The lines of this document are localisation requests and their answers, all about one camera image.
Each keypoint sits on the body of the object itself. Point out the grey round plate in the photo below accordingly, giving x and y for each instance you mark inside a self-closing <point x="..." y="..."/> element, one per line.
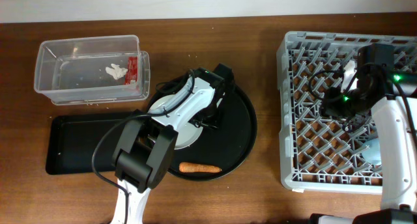
<point x="188" y="133"/>

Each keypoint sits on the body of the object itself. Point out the round black serving tray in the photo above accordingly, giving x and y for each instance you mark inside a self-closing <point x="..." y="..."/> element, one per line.
<point x="226" y="147"/>

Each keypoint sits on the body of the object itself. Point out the black rectangular tray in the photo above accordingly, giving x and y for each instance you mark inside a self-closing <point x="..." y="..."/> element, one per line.
<point x="73" y="139"/>

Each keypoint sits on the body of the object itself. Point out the clear plastic bin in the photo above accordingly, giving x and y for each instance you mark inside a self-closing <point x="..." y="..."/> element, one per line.
<point x="72" y="71"/>

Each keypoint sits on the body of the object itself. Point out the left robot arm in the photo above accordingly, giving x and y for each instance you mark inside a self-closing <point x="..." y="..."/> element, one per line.
<point x="145" y="148"/>

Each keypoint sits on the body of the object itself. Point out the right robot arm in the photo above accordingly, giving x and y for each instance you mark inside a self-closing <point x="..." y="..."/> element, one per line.
<point x="374" y="87"/>

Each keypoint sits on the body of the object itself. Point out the grey dishwasher rack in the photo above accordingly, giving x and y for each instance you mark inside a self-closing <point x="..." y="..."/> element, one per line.
<point x="316" y="154"/>

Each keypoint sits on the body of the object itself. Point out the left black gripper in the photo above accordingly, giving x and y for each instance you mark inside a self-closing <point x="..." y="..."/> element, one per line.
<point x="214" y="124"/>

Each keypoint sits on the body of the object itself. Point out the orange carrot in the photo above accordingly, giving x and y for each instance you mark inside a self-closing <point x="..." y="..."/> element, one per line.
<point x="187" y="167"/>

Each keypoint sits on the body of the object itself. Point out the light blue cup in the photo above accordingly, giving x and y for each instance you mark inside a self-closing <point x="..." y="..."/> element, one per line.
<point x="372" y="152"/>

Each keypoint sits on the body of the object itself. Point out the white tissue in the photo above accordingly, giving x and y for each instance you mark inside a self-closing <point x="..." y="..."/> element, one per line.
<point x="115" y="71"/>

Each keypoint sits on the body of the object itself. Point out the red snack wrapper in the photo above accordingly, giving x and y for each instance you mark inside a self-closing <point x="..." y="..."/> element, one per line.
<point x="132" y="73"/>

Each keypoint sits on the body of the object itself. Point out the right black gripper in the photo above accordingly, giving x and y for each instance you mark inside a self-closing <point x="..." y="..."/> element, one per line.
<point x="329" y="104"/>

